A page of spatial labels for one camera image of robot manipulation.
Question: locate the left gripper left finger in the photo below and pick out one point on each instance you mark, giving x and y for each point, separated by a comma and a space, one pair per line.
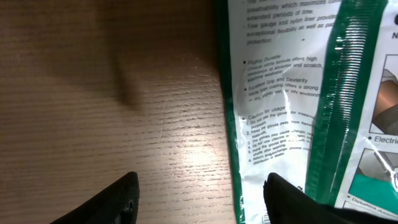
118, 203

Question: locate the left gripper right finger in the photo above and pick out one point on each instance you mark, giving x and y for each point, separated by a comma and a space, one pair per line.
286, 204

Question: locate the white green snack packet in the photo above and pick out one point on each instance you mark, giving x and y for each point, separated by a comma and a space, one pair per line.
310, 93

